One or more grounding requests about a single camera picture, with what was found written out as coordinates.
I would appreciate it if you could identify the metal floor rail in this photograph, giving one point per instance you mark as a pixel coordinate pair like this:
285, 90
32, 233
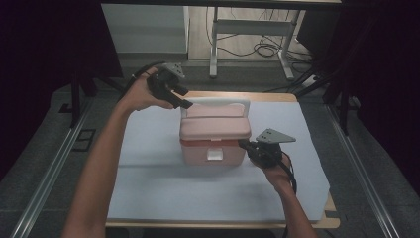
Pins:
360, 172
49, 172

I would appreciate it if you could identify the dark curtain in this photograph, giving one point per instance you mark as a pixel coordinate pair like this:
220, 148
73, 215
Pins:
39, 66
389, 82

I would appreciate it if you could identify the white power strip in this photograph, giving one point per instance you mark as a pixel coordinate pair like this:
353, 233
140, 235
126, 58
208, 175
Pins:
310, 80

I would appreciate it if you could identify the black stand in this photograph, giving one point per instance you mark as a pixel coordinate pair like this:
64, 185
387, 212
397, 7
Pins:
75, 99
343, 109

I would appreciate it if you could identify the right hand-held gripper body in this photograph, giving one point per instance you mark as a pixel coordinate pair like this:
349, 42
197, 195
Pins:
267, 153

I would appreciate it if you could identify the person's right hand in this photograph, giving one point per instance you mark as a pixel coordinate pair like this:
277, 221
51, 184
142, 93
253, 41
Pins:
280, 175

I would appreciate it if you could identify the pale blue table cloth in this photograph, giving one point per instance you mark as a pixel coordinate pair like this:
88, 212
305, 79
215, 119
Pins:
158, 185

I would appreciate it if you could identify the wooden table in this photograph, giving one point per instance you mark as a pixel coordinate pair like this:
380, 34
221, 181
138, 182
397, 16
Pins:
274, 96

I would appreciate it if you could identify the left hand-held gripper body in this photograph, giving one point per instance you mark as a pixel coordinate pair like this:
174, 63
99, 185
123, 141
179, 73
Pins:
161, 82

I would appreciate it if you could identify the person's left hand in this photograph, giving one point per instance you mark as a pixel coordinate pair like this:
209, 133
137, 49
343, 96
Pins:
140, 94

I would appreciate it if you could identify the pink storage box with lid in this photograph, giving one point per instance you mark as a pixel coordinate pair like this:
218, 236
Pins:
214, 132

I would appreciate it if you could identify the white desk frame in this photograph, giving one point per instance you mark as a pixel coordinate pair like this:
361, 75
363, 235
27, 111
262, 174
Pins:
251, 27

